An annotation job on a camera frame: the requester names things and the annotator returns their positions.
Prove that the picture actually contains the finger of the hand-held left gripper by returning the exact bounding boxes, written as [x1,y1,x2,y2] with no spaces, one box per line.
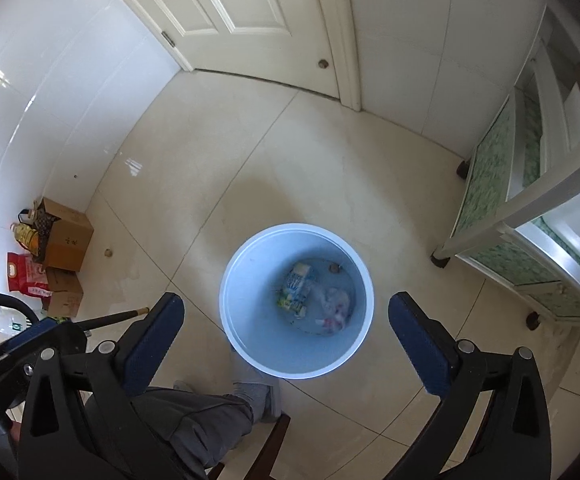
[0,320,88,381]

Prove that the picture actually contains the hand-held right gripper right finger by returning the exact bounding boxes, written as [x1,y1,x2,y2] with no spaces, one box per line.
[389,291,553,480]

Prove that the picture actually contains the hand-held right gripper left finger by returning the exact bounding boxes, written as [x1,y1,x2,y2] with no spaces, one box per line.
[17,292,185,480]

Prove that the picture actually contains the light blue plastic bin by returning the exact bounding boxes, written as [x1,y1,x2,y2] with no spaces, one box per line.
[219,223,375,380]

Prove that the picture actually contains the small cardboard box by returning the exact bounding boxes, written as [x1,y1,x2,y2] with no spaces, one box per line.
[41,267,85,319]

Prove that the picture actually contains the white plastic jug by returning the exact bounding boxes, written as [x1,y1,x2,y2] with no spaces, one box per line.
[0,309,36,337]

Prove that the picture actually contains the red printed bag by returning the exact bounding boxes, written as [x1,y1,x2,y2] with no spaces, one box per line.
[6,252,52,299]

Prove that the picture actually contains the person's leg in grey trousers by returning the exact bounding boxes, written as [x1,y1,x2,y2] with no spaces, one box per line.
[84,384,255,480]

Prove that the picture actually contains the snack bags on floor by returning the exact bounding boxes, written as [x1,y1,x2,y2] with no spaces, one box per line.
[34,197,95,273]

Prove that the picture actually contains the crumpled white plastic bag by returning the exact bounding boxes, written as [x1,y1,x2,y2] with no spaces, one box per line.
[314,286,355,335]

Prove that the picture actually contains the yellow cooking oil bottle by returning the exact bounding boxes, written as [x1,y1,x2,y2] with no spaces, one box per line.
[10,221,41,255]

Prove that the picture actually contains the grey slipper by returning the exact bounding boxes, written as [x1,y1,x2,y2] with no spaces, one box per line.
[230,381,283,422]

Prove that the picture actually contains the green white snack packet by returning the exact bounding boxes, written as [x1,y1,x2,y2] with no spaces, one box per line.
[276,261,321,319]

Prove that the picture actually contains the dark wooden stool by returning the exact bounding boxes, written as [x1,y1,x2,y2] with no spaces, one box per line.
[209,411,291,480]

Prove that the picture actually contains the white cabinet green patterned panels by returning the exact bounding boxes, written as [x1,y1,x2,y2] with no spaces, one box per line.
[430,0,580,332]

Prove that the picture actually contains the white panel door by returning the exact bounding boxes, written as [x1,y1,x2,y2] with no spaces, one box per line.
[309,0,363,112]

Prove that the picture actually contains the white panelled door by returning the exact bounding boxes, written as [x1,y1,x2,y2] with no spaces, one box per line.
[90,0,345,102]

